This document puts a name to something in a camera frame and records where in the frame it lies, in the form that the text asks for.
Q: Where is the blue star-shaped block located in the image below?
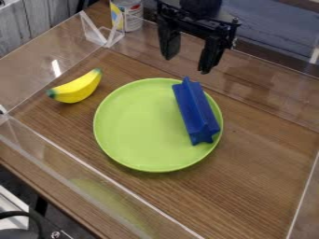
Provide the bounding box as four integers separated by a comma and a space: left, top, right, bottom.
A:
172, 77, 220, 146

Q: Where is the clear acrylic enclosure wall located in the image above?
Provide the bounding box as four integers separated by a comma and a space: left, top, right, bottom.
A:
0, 5, 319, 239

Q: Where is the black cable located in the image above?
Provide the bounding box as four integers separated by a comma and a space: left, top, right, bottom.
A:
0, 210, 45, 239

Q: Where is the green round plate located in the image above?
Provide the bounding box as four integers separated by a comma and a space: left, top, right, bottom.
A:
93, 77, 224, 173

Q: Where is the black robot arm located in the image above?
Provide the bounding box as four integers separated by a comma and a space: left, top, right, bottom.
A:
156, 0, 241, 75

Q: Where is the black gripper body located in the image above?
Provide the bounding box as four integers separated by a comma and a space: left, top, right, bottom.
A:
156, 0, 241, 49

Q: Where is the yellow toy banana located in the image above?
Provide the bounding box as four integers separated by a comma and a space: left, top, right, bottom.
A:
47, 68, 103, 104

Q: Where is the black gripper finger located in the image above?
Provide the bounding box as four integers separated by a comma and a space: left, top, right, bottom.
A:
157, 18, 180, 61
197, 36, 224, 75

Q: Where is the black device with knob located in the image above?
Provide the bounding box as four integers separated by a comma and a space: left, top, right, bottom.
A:
29, 204, 96, 239

